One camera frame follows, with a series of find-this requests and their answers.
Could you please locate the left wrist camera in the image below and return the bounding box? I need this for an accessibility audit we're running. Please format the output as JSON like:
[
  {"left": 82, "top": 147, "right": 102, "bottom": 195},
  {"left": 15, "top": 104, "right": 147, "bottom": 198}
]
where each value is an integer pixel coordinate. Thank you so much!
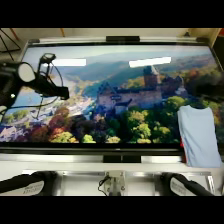
[{"left": 38, "top": 52, "right": 57, "bottom": 69}]

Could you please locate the light blue T-shirt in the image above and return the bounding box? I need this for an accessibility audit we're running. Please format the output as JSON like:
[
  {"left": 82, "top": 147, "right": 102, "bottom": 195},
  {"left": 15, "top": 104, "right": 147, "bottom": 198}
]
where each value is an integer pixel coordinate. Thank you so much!
[{"left": 176, "top": 104, "right": 223, "bottom": 169}]

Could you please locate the silver frame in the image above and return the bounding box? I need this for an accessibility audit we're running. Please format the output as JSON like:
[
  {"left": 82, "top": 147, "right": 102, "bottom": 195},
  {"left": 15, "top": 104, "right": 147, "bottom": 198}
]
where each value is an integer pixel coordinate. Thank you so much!
[{"left": 0, "top": 35, "right": 224, "bottom": 197}]

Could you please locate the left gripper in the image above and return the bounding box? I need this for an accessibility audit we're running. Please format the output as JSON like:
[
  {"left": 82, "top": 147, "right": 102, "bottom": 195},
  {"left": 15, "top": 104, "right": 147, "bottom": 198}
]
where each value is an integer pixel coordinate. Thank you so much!
[{"left": 49, "top": 82, "right": 70, "bottom": 101}]

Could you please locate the black cable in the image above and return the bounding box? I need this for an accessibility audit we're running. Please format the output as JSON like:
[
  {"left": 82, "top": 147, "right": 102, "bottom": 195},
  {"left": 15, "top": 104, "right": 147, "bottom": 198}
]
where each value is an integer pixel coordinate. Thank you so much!
[
  {"left": 97, "top": 176, "right": 112, "bottom": 197},
  {"left": 0, "top": 63, "right": 65, "bottom": 122}
]

